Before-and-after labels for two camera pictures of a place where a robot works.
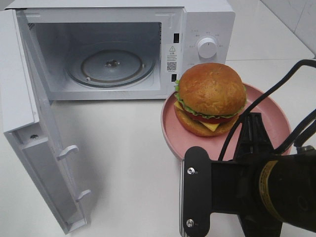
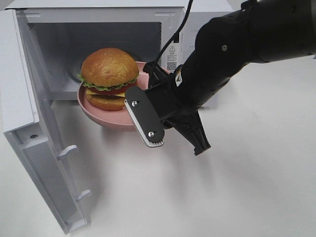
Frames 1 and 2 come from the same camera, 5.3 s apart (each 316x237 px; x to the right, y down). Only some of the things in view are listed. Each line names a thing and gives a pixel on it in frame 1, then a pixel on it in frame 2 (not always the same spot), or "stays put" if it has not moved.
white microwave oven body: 123,50 stays put
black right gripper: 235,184 to 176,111
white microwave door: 28,124 stays put
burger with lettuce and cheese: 209,98 to 107,73
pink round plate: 274,117 to 116,118
